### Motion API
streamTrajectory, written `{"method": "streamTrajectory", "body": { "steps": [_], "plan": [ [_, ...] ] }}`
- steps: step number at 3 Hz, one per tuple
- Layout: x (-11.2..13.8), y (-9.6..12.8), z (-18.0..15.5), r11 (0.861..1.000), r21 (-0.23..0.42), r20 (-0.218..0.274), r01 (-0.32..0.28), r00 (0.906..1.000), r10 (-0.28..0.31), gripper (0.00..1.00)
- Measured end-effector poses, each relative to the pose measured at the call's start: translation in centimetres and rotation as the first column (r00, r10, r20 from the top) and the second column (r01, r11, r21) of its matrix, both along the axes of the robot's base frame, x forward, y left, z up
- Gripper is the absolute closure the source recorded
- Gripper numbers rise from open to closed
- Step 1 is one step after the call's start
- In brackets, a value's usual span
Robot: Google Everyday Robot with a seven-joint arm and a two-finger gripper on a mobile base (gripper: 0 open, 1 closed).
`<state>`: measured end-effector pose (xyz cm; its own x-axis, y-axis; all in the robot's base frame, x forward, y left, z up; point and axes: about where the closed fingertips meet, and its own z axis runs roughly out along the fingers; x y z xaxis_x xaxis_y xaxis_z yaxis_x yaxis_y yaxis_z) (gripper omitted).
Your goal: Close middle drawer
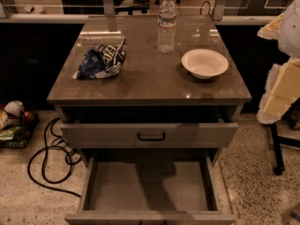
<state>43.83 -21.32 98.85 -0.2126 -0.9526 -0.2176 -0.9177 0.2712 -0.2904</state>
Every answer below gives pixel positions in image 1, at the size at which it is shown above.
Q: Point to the grey drawer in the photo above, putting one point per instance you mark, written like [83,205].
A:
[150,192]
[154,135]

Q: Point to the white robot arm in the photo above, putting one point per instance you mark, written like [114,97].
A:
[282,86]

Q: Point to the grey drawer cabinet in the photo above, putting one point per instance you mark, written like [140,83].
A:
[151,87]

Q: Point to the grey top drawer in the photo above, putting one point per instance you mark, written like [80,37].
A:
[154,135]

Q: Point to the blue white chip bag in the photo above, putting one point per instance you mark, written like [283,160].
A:
[102,61]

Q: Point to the white bowl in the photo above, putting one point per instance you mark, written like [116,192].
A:
[204,64]

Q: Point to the clear plastic water bottle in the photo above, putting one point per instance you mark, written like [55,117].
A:
[166,24]

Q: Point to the black stand base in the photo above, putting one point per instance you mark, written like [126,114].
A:
[277,142]

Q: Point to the pile of objects on floor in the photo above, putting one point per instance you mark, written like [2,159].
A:
[17,125]

